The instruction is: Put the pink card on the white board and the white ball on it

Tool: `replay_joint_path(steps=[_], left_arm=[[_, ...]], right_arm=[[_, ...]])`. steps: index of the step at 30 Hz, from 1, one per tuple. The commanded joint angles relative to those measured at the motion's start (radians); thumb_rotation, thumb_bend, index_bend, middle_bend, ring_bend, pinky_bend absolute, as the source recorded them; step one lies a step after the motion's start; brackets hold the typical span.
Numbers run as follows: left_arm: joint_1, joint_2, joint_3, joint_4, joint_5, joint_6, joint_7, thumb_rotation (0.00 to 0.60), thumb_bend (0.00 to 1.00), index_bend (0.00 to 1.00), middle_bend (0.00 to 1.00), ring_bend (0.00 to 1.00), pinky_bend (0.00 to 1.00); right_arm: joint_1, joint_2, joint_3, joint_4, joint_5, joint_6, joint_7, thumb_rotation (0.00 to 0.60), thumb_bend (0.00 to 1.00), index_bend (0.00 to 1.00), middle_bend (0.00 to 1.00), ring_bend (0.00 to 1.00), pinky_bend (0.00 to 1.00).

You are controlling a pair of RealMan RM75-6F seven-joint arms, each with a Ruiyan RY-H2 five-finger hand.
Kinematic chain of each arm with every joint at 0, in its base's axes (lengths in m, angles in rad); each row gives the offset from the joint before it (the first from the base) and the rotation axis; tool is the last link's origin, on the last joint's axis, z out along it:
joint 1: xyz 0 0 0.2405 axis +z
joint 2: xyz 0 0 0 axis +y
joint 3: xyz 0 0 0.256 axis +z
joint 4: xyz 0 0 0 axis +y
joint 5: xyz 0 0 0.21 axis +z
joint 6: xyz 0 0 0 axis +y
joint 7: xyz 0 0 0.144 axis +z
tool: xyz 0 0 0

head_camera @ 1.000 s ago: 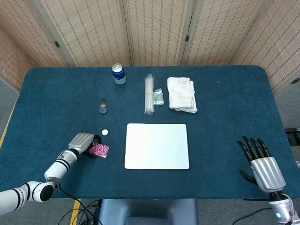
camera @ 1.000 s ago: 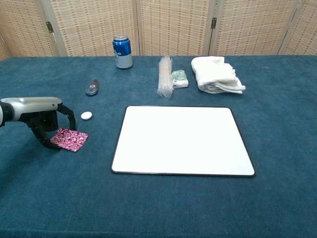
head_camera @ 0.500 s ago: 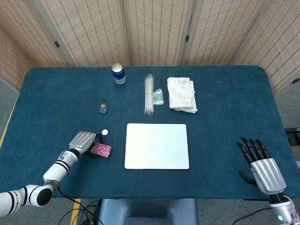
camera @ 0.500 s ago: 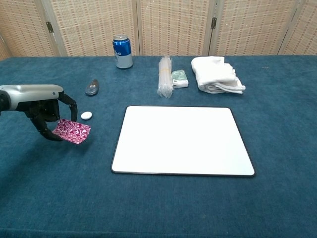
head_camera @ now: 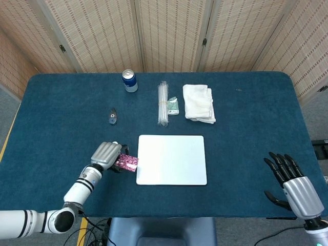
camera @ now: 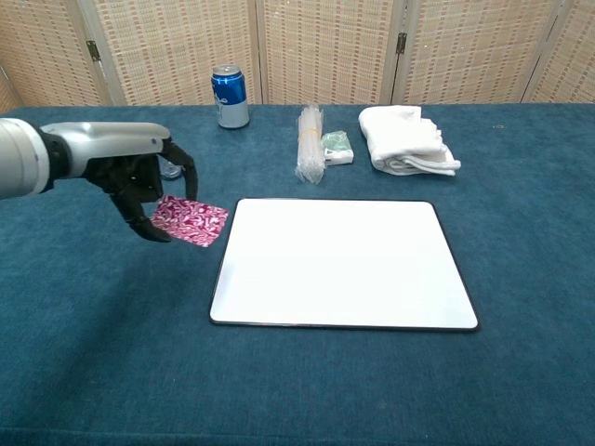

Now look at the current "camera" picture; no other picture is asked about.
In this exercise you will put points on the green white small packet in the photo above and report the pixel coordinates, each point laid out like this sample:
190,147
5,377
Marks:
338,148

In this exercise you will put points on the blue tablecloth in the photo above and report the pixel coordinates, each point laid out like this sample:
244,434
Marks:
93,325

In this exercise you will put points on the bamboo folding screen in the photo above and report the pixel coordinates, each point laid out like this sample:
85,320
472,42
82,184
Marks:
325,46

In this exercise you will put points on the white folded towel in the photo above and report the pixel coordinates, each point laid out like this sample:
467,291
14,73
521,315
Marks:
404,139

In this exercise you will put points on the clear straw bundle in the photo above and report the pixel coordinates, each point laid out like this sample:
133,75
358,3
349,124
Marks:
310,148

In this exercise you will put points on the pink patterned card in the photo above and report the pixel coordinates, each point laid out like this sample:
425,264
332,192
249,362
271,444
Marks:
195,223

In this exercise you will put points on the blue soda can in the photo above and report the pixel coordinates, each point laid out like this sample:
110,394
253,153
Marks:
230,102

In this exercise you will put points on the white rectangular board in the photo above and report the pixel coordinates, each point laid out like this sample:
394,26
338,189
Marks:
344,265

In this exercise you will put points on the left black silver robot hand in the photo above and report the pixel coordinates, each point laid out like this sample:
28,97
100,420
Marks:
116,139

